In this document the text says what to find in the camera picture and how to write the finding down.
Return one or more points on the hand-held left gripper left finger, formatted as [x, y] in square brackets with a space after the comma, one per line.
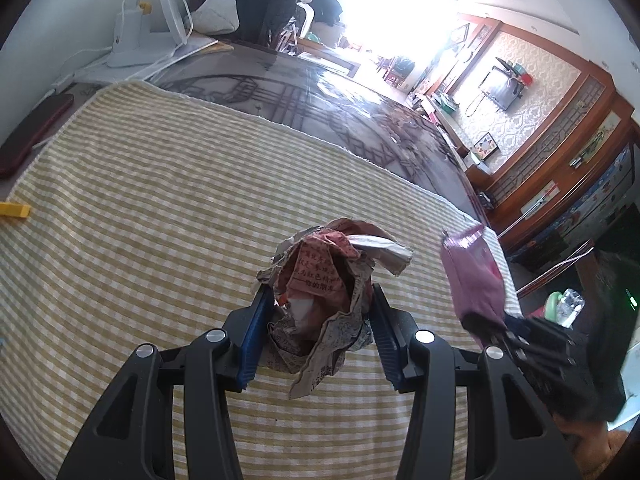
[252, 340]

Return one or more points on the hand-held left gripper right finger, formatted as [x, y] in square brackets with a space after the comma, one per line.
[384, 332]

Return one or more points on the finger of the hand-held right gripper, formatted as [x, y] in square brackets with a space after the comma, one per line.
[520, 330]

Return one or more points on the clear plastic bottle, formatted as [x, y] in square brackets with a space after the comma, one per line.
[572, 305]

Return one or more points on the pink plastic wrapper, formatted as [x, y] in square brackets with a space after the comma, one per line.
[472, 270]

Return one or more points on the printed paper wrapper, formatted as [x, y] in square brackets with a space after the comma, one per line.
[320, 270]

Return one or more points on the yellow box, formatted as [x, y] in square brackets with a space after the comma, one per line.
[14, 211]

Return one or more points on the person's right forearm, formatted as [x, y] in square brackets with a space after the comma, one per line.
[597, 447]

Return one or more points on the yellow checkered cloth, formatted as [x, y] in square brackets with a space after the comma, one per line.
[150, 210]

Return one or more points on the framed geometric picture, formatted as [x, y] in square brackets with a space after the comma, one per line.
[486, 145]

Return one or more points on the printed grey table cover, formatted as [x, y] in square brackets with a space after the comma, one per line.
[350, 125]

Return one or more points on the low television cabinet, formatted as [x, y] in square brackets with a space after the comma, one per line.
[450, 130]

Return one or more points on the wooden sofa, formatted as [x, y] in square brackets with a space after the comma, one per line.
[330, 50]

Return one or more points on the yellow paper folder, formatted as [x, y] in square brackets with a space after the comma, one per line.
[200, 52]

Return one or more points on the dark red phone case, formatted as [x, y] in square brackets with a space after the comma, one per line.
[35, 132]

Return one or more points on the black cloth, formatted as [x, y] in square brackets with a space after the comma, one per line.
[325, 5]

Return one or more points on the white desk lamp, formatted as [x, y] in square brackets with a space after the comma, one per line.
[130, 30]

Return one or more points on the black jacket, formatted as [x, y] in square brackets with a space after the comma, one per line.
[260, 5]

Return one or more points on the white bag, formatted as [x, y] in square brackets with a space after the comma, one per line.
[215, 5]

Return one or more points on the wall television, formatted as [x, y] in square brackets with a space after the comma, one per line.
[497, 89]

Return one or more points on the wall shelf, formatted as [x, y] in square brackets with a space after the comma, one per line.
[517, 77]

